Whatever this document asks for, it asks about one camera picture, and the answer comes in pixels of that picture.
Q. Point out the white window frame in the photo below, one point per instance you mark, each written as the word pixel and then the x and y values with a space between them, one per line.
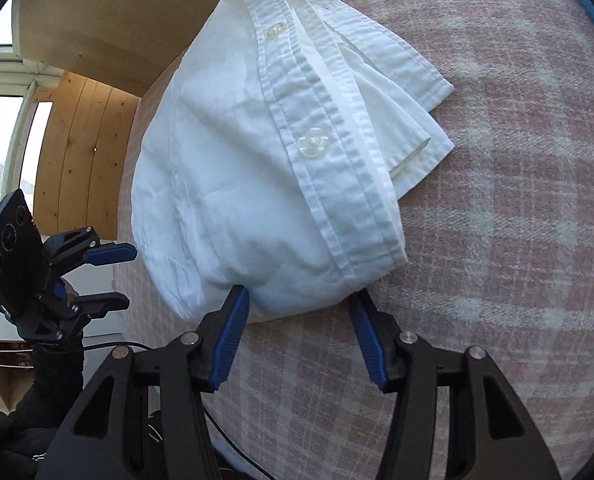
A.
pixel 7 70

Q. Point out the person's black jacket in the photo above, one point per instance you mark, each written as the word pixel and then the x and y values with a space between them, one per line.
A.
pixel 7 450

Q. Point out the white shirt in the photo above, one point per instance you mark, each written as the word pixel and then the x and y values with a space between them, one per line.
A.
pixel 237 160

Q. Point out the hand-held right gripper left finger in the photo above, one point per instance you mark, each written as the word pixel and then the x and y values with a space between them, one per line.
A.
pixel 229 340

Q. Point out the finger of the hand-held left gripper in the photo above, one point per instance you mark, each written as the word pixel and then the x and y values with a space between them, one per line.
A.
pixel 112 254
pixel 104 306

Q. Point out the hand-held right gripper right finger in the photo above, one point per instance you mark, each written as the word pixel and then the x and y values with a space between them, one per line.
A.
pixel 369 345

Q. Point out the pink plaid blanket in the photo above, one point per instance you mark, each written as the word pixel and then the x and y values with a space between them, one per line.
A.
pixel 502 210

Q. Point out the pine plank board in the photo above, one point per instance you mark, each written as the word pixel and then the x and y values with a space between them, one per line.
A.
pixel 82 160

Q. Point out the person's left forearm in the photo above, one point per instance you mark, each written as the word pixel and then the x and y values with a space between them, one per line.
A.
pixel 52 390

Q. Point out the light oak board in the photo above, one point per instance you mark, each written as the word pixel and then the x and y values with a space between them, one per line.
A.
pixel 112 30

